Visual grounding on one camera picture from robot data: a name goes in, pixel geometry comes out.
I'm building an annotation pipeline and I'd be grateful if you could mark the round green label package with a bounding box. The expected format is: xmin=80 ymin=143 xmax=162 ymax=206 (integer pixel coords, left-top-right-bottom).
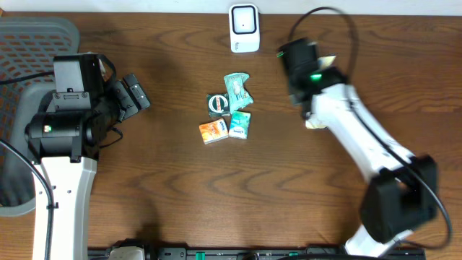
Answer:
xmin=206 ymin=93 xmax=231 ymax=118

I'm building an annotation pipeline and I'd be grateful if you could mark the orange small snack box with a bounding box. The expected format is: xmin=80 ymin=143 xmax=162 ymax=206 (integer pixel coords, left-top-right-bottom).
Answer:
xmin=199 ymin=118 xmax=229 ymax=144

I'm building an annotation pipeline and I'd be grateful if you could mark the teal snack packet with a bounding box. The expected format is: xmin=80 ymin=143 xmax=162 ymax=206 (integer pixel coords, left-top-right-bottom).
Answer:
xmin=224 ymin=72 xmax=253 ymax=113

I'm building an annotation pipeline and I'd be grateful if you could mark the green white small box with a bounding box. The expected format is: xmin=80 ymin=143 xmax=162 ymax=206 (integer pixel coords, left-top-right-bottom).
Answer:
xmin=229 ymin=111 xmax=251 ymax=139

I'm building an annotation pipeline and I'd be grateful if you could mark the white blue snack bag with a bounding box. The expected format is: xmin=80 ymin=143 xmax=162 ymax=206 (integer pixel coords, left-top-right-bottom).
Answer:
xmin=305 ymin=55 xmax=336 ymax=129

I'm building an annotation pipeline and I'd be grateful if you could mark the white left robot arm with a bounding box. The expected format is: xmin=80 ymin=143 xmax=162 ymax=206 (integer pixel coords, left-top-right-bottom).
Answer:
xmin=24 ymin=74 xmax=150 ymax=259

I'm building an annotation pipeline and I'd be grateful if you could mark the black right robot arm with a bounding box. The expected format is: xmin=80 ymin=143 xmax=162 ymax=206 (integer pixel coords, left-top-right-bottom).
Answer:
xmin=287 ymin=67 xmax=439 ymax=257

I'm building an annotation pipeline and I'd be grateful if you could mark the white barcode scanner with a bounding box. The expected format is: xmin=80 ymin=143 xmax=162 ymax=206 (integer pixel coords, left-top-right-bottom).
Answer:
xmin=228 ymin=4 xmax=261 ymax=53

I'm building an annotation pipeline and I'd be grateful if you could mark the grey plastic mesh basket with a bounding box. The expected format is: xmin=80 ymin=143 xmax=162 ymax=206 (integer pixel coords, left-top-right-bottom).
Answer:
xmin=1 ymin=17 xmax=80 ymax=217

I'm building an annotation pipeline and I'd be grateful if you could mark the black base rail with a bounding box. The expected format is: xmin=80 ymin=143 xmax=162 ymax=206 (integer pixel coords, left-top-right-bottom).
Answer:
xmin=87 ymin=239 xmax=345 ymax=260

